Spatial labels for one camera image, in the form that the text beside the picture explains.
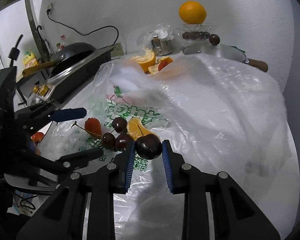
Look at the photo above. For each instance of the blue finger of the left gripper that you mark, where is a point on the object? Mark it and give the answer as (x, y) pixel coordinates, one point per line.
(68, 114)
(80, 159)

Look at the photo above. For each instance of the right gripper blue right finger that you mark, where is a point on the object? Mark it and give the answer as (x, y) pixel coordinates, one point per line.
(184, 178)

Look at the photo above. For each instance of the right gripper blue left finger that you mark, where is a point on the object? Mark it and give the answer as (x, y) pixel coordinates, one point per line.
(113, 178)

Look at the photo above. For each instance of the red strawberry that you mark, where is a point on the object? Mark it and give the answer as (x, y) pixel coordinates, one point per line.
(37, 137)
(93, 127)

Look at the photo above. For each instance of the white round plate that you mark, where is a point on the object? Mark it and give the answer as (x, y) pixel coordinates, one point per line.
(47, 131)

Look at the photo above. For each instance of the silver induction cooker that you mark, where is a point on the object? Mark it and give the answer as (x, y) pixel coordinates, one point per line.
(66, 77)

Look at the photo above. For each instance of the steel pot lid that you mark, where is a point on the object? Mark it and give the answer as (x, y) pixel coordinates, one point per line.
(34, 99)

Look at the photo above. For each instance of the black metal rack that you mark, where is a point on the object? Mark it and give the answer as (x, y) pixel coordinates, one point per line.
(26, 85)

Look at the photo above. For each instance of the orange segment on bag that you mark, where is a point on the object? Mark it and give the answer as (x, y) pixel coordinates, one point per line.
(136, 129)

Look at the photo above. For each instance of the yellow detergent bottle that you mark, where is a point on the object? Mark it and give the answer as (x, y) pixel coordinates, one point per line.
(29, 60)

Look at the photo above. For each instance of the black umbrella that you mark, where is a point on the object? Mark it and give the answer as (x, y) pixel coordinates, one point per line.
(43, 44)

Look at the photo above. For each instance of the oil bottle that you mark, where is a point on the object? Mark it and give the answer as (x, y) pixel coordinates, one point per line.
(58, 47)

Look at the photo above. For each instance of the clear printed plastic bag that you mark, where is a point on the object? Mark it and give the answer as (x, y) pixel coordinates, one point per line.
(220, 115)

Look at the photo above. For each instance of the red cap bottle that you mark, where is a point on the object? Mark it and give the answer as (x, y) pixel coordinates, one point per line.
(63, 42)

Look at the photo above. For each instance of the peeled half orange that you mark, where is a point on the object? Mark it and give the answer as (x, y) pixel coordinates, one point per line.
(148, 59)

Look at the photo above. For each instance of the orange peel piece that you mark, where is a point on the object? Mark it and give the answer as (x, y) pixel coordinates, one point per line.
(162, 63)

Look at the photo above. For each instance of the steel cup in bag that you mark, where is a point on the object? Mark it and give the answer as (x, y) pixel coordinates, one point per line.
(159, 40)

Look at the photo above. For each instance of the clear fruit container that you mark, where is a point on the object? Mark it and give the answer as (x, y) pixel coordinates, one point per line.
(196, 32)

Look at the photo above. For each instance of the whole orange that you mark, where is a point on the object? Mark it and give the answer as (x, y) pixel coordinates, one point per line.
(192, 12)

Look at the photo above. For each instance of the black wok wooden handle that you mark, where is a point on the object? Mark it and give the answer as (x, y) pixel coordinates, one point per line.
(69, 52)

